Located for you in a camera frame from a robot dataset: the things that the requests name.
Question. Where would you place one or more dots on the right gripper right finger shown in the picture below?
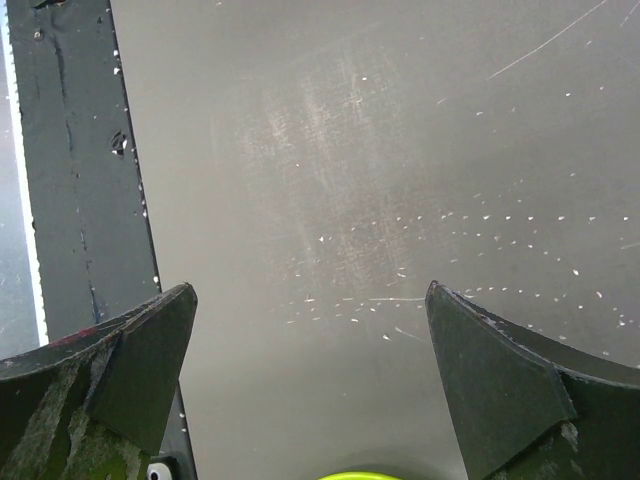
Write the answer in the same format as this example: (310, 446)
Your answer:
(524, 406)

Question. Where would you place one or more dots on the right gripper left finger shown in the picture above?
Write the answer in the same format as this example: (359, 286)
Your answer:
(102, 403)

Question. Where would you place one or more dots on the green plate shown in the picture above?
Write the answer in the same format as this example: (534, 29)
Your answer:
(358, 475)

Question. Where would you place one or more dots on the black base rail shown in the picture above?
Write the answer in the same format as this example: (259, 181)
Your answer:
(89, 240)

